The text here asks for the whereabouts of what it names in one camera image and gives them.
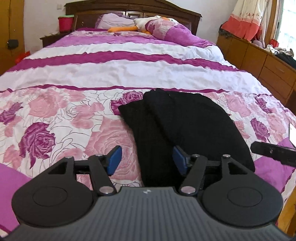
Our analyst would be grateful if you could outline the black knit sweater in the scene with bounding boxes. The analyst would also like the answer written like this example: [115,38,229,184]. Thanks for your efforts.
[118,89,255,187]

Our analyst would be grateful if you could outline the clothes pile on cabinet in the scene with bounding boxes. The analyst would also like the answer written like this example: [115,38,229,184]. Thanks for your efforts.
[252,40,296,69]

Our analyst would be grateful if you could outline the wooden drawer cabinet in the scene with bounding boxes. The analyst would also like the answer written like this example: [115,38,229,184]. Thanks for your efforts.
[216,35,295,113]

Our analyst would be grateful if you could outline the purple floral bed quilt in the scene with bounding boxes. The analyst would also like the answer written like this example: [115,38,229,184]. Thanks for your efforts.
[1,28,295,235]

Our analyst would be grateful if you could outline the floral coral curtain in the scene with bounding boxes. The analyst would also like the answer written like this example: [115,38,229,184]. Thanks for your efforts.
[221,0,280,45]

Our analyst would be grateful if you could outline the red item on floor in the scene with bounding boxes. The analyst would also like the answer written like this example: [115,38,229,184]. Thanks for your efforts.
[15,51,31,64]

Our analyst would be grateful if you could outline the dark wooden nightstand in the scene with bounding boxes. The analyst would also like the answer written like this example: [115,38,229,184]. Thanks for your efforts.
[40,32,71,48]

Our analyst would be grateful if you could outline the small black hanging bag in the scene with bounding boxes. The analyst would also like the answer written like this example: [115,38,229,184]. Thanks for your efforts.
[7,39,19,50]

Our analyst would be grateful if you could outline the red plastic bucket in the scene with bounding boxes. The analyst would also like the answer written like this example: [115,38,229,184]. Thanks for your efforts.
[58,15,74,33]

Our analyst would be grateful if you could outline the lilac pillow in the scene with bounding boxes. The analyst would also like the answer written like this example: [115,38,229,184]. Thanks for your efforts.
[95,13,134,30]

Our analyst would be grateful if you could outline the dark wooden headboard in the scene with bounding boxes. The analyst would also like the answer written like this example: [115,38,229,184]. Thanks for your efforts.
[65,0,202,35]

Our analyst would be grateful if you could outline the white orange plush duck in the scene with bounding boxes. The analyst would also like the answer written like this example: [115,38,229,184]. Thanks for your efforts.
[107,16,179,35]

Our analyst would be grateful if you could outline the wooden wardrobe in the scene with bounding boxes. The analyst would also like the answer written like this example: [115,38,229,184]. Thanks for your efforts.
[0,0,25,74]

